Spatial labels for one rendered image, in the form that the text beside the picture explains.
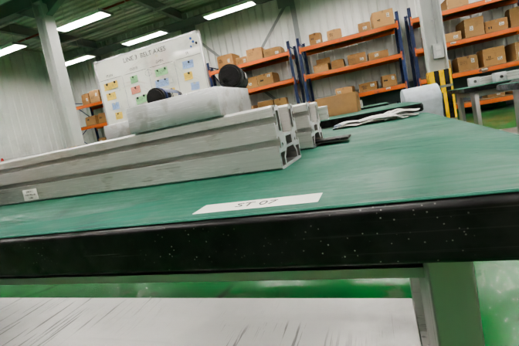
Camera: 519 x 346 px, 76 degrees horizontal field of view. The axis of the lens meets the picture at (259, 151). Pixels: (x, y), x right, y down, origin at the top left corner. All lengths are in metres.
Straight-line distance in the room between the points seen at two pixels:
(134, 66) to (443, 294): 4.17
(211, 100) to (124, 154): 0.18
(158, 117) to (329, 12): 10.99
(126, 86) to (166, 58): 0.66
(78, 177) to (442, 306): 0.57
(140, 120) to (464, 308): 0.45
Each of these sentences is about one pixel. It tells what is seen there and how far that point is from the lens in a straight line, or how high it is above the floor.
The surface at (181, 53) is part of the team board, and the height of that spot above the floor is 1.75.
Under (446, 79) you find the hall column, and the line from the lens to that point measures 6.17.
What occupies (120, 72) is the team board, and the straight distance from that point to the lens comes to 4.45.
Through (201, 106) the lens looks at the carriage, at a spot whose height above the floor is 0.88.
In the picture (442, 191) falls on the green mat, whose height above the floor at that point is 0.78.
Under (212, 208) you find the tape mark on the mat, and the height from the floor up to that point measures 0.78.
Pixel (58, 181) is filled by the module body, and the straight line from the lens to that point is 0.69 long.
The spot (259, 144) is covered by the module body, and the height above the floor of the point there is 0.82.
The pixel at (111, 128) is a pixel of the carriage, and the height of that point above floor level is 0.90.
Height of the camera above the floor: 0.85
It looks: 5 degrees down
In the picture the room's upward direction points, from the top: 11 degrees counter-clockwise
